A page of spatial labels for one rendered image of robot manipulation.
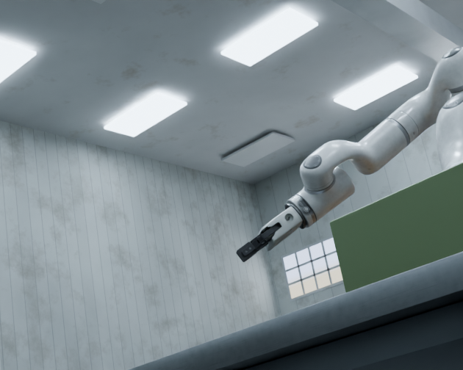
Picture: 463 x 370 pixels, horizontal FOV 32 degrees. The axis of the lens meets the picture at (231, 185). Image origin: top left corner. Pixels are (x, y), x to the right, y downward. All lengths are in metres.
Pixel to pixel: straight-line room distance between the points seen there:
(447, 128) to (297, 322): 0.74
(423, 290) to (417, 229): 0.43
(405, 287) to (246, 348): 0.24
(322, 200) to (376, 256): 0.60
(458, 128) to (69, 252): 10.45
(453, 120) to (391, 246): 0.37
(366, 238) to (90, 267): 10.70
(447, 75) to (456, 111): 0.40
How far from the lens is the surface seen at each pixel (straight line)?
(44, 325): 11.21
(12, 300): 11.02
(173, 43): 10.61
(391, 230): 1.36
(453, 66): 2.02
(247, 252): 1.92
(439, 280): 0.90
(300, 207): 1.94
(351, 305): 0.96
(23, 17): 9.83
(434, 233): 1.32
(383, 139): 2.05
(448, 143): 1.62
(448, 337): 0.95
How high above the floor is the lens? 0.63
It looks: 21 degrees up
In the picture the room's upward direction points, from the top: 11 degrees counter-clockwise
